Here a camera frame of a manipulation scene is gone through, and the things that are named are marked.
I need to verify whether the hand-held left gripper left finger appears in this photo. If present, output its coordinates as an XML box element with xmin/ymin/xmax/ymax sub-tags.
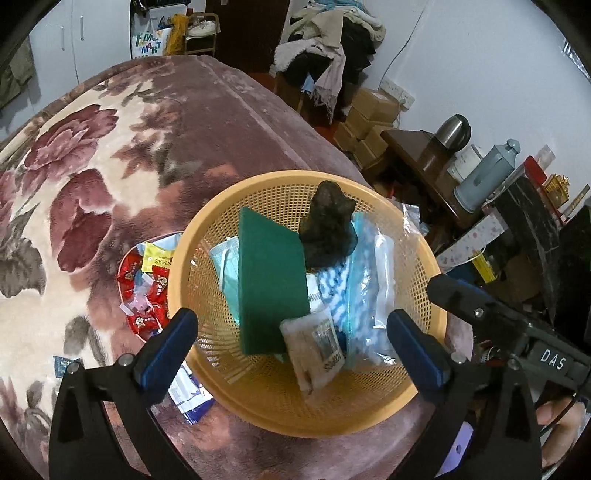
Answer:
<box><xmin>48</xmin><ymin>307</ymin><xmax>199</xmax><ymax>480</ymax></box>

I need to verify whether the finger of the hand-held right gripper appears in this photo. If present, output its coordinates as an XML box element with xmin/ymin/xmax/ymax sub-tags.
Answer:
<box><xmin>427</xmin><ymin>273</ymin><xmax>533</xmax><ymax>357</ymax></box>

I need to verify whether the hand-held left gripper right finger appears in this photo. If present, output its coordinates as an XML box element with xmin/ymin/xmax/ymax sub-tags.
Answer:
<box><xmin>387</xmin><ymin>309</ymin><xmax>543</xmax><ymax>480</ymax></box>

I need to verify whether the clear plastic bag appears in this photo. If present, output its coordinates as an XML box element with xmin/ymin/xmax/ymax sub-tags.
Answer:
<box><xmin>316</xmin><ymin>217</ymin><xmax>400</xmax><ymax>370</ymax></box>

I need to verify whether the light blue face mask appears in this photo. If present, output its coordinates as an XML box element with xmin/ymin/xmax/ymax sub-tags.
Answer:
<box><xmin>210</xmin><ymin>236</ymin><xmax>243</xmax><ymax>324</ymax></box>

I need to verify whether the blue white wavy cloth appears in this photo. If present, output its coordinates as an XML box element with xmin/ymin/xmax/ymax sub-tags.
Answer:
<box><xmin>316</xmin><ymin>222</ymin><xmax>372</xmax><ymax>354</ymax></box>

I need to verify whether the blue snack packet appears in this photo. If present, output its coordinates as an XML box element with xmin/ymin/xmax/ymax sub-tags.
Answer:
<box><xmin>280</xmin><ymin>308</ymin><xmax>346</xmax><ymax>404</ymax></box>

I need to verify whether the orange plastic basket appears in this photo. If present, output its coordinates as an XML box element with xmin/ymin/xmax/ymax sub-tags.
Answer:
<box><xmin>167</xmin><ymin>170</ymin><xmax>448</xmax><ymax>438</ymax></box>

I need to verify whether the green scouring pad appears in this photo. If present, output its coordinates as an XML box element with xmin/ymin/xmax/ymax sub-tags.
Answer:
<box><xmin>238</xmin><ymin>206</ymin><xmax>310</xmax><ymax>356</ymax></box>

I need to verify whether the black scrunchie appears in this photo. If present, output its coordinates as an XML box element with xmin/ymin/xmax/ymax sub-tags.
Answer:
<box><xmin>298</xmin><ymin>181</ymin><xmax>358</xmax><ymax>268</ymax></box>

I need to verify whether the person's right hand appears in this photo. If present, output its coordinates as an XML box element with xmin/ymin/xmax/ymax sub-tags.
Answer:
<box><xmin>536</xmin><ymin>399</ymin><xmax>585</xmax><ymax>462</ymax></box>

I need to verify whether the small yellow box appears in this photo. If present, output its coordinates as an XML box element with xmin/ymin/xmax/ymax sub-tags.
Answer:
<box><xmin>471</xmin><ymin>251</ymin><xmax>497</xmax><ymax>282</ymax></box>

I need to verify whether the pile of red candies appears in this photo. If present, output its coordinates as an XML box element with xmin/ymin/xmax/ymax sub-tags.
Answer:
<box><xmin>119</xmin><ymin>240</ymin><xmax>176</xmax><ymax>335</ymax></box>

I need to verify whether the white and blue packet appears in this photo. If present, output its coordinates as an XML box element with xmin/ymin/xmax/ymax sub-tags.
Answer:
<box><xmin>168</xmin><ymin>362</ymin><xmax>215</xmax><ymax>424</ymax></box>

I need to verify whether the patterned paper strip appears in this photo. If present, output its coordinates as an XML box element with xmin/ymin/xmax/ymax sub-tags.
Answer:
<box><xmin>436</xmin><ymin>215</ymin><xmax>509</xmax><ymax>273</ymax></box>

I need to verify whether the pink dish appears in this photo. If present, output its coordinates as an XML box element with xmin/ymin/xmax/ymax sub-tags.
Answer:
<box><xmin>117</xmin><ymin>231</ymin><xmax>185</xmax><ymax>342</ymax></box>

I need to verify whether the black marble cabinet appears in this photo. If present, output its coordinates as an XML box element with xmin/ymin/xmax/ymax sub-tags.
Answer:
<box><xmin>485</xmin><ymin>175</ymin><xmax>561</xmax><ymax>324</ymax></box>

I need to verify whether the yellow snack packet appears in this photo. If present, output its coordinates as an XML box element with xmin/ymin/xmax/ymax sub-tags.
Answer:
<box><xmin>141</xmin><ymin>242</ymin><xmax>175</xmax><ymax>273</ymax></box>

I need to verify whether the grey blue thermos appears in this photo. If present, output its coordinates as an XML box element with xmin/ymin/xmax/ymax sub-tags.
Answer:
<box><xmin>452</xmin><ymin>138</ymin><xmax>522</xmax><ymax>213</ymax></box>

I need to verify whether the white jar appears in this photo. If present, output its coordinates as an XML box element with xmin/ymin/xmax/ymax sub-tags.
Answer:
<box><xmin>448</xmin><ymin>145</ymin><xmax>485</xmax><ymax>185</ymax></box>

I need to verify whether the gold ornament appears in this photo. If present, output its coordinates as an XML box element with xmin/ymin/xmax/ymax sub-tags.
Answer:
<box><xmin>542</xmin><ymin>173</ymin><xmax>571</xmax><ymax>204</ymax></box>

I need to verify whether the red box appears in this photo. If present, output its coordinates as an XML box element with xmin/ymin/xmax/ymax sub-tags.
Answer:
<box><xmin>524</xmin><ymin>157</ymin><xmax>550</xmax><ymax>185</ymax></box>

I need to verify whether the brown wooden side table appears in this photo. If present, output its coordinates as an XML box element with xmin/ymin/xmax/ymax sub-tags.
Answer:
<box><xmin>381</xmin><ymin>129</ymin><xmax>467</xmax><ymax>227</ymax></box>

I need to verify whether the steel kettle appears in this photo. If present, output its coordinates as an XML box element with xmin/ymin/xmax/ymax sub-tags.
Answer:
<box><xmin>431</xmin><ymin>113</ymin><xmax>472</xmax><ymax>151</ymax></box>

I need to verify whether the floral fleece blanket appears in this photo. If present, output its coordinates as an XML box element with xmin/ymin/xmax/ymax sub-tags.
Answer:
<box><xmin>0</xmin><ymin>54</ymin><xmax>476</xmax><ymax>480</ymax></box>

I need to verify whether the stack of cardboard boxes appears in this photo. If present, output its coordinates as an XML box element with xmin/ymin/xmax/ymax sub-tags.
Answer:
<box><xmin>332</xmin><ymin>88</ymin><xmax>402</xmax><ymax>171</ymax></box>

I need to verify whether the pile of clothes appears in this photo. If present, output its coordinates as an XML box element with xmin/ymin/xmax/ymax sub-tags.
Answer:
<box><xmin>272</xmin><ymin>0</ymin><xmax>386</xmax><ymax>121</ymax></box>

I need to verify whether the white printed bag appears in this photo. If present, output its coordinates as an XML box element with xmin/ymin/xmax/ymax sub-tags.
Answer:
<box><xmin>130</xmin><ymin>16</ymin><xmax>174</xmax><ymax>58</ymax></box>

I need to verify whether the green jacket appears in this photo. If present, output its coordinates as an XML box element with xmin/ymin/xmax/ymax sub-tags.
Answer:
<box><xmin>0</xmin><ymin>41</ymin><xmax>35</xmax><ymax>109</ymax></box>

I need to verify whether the yellow bag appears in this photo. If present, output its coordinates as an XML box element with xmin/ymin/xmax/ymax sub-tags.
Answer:
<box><xmin>164</xmin><ymin>14</ymin><xmax>188</xmax><ymax>54</ymax></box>

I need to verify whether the metal rack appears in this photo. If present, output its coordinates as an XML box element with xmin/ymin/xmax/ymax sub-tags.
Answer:
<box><xmin>185</xmin><ymin>13</ymin><xmax>221</xmax><ymax>58</ymax></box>

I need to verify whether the white wardrobe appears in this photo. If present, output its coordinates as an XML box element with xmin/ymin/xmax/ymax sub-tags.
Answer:
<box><xmin>28</xmin><ymin>0</ymin><xmax>132</xmax><ymax>88</ymax></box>

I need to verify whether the dark wooden door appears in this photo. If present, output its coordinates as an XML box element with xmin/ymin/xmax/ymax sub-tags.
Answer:
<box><xmin>217</xmin><ymin>0</ymin><xmax>291</xmax><ymax>75</ymax></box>

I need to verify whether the white wall socket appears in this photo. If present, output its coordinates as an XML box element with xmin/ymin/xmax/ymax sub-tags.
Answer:
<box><xmin>379</xmin><ymin>78</ymin><xmax>414</xmax><ymax>109</ymax></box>

